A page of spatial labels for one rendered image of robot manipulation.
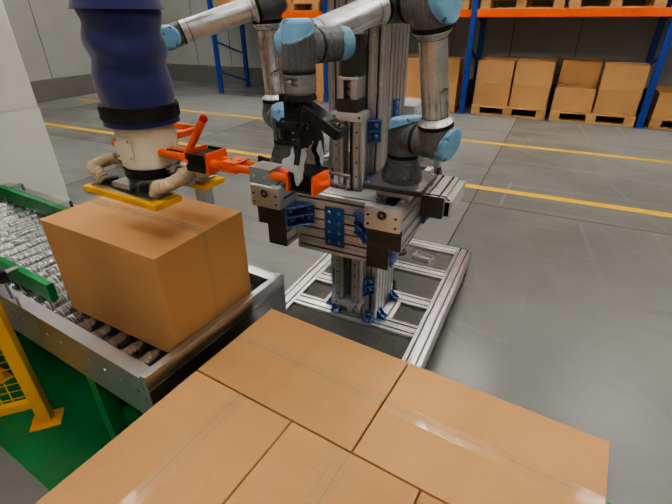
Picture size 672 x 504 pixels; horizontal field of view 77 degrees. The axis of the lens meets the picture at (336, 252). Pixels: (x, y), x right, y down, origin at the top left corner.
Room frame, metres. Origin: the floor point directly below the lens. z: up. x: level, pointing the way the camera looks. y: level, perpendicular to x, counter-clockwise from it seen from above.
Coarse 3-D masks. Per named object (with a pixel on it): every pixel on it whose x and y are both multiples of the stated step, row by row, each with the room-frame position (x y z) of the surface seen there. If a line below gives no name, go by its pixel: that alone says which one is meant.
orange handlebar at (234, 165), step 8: (176, 128) 1.63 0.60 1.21; (184, 128) 1.60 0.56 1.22; (192, 128) 1.54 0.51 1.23; (184, 136) 1.50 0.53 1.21; (112, 144) 1.37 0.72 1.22; (160, 152) 1.26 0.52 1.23; (168, 152) 1.25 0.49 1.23; (176, 152) 1.24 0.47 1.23; (184, 160) 1.21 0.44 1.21; (216, 160) 1.16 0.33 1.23; (224, 160) 1.15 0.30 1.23; (232, 160) 1.15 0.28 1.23; (240, 160) 1.15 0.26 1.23; (224, 168) 1.14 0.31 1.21; (232, 168) 1.12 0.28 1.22; (240, 168) 1.11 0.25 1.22; (248, 168) 1.10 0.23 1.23; (280, 168) 1.10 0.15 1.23; (272, 176) 1.05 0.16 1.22; (280, 176) 1.04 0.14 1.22; (320, 184) 0.99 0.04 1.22; (328, 184) 1.01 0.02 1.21
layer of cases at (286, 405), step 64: (192, 384) 0.99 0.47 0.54; (256, 384) 0.99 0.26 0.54; (320, 384) 0.98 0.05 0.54; (384, 384) 0.98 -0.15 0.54; (448, 384) 0.98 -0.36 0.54; (128, 448) 0.76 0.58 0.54; (192, 448) 0.76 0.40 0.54; (256, 448) 0.76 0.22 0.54; (320, 448) 0.75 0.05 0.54; (384, 448) 0.75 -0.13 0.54; (448, 448) 0.75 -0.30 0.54; (512, 448) 0.75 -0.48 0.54; (576, 448) 0.75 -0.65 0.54
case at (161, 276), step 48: (48, 240) 1.39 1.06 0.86; (96, 240) 1.24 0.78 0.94; (144, 240) 1.22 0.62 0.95; (192, 240) 1.24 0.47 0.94; (240, 240) 1.43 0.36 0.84; (96, 288) 1.29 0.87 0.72; (144, 288) 1.14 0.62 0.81; (192, 288) 1.20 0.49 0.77; (240, 288) 1.40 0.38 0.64; (144, 336) 1.18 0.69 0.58
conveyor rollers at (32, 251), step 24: (0, 216) 2.34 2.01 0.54; (24, 216) 2.31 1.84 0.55; (0, 240) 2.01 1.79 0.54; (24, 240) 2.03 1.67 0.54; (24, 264) 1.77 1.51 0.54; (48, 264) 1.78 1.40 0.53; (24, 288) 1.55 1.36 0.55; (72, 312) 1.42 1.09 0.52; (120, 336) 1.22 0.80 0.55; (144, 360) 1.10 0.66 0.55
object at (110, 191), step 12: (108, 180) 1.32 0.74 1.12; (96, 192) 1.26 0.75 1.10; (108, 192) 1.23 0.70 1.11; (120, 192) 1.22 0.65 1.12; (132, 192) 1.21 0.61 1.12; (144, 192) 1.20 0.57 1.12; (132, 204) 1.18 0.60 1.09; (144, 204) 1.15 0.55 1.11; (156, 204) 1.13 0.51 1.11; (168, 204) 1.16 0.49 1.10
